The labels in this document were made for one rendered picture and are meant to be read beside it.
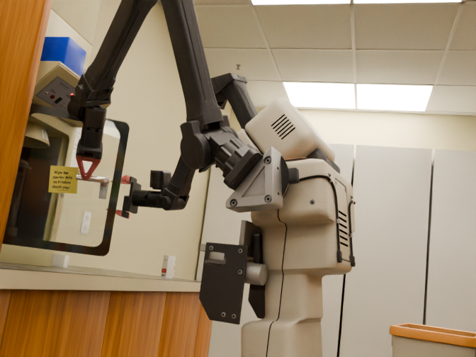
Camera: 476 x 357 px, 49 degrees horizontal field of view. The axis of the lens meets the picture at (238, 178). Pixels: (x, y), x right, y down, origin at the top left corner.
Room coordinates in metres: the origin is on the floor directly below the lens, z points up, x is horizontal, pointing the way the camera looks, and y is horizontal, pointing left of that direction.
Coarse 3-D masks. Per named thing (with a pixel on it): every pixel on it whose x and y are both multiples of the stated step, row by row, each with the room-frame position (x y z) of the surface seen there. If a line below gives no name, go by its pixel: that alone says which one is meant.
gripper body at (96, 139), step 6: (84, 126) 1.34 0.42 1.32; (84, 132) 1.35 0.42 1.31; (90, 132) 1.34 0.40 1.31; (96, 132) 1.35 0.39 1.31; (102, 132) 1.36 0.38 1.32; (84, 138) 1.35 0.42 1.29; (90, 138) 1.35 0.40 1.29; (96, 138) 1.36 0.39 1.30; (102, 138) 1.38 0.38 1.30; (78, 144) 1.36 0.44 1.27; (84, 144) 1.36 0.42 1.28; (90, 144) 1.36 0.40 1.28; (96, 144) 1.37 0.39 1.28; (102, 144) 1.42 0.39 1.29; (78, 150) 1.34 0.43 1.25; (84, 150) 1.34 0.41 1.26; (90, 150) 1.34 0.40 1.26; (96, 150) 1.35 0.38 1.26; (102, 150) 1.37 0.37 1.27
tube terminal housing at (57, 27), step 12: (48, 24) 1.47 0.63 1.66; (60, 24) 1.53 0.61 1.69; (48, 36) 1.49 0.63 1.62; (60, 36) 1.54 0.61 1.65; (72, 36) 1.60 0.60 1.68; (84, 48) 1.68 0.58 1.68; (12, 252) 1.52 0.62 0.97; (24, 252) 1.57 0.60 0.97; (36, 252) 1.63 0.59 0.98; (48, 252) 1.69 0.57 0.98; (36, 264) 1.64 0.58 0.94; (48, 264) 1.70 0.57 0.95
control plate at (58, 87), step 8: (56, 80) 1.43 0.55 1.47; (48, 88) 1.44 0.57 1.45; (56, 88) 1.46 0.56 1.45; (64, 88) 1.48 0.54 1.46; (72, 88) 1.50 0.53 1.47; (40, 96) 1.45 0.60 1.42; (48, 96) 1.47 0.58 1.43; (56, 96) 1.49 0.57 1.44; (64, 96) 1.51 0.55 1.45; (56, 104) 1.52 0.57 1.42
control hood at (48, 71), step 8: (40, 64) 1.39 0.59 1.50; (48, 64) 1.39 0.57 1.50; (56, 64) 1.38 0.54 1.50; (40, 72) 1.39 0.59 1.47; (48, 72) 1.39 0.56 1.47; (56, 72) 1.40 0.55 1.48; (64, 72) 1.42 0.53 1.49; (72, 72) 1.44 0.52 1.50; (40, 80) 1.40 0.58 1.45; (48, 80) 1.41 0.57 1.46; (64, 80) 1.45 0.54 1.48; (72, 80) 1.47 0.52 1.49; (40, 88) 1.42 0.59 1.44; (40, 104) 1.49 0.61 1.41; (48, 104) 1.50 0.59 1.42; (104, 104) 1.66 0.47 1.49
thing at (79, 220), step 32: (32, 128) 1.42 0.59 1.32; (64, 128) 1.45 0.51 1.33; (128, 128) 1.50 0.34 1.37; (32, 160) 1.43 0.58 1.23; (64, 160) 1.45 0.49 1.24; (32, 192) 1.43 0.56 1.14; (96, 192) 1.48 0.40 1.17; (32, 224) 1.44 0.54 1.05; (64, 224) 1.46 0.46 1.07; (96, 224) 1.48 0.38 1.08
